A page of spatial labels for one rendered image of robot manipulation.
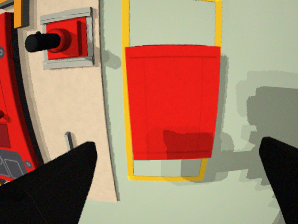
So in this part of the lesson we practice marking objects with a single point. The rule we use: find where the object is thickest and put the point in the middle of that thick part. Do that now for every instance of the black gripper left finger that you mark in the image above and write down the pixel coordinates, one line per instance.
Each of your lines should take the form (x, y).
(55, 193)

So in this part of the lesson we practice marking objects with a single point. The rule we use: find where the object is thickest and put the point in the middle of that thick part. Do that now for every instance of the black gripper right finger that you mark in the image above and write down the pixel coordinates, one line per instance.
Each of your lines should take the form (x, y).
(280, 162)

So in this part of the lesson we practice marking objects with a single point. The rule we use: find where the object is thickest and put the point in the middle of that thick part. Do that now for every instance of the red toy car hood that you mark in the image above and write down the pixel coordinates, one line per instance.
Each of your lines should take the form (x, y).
(173, 100)

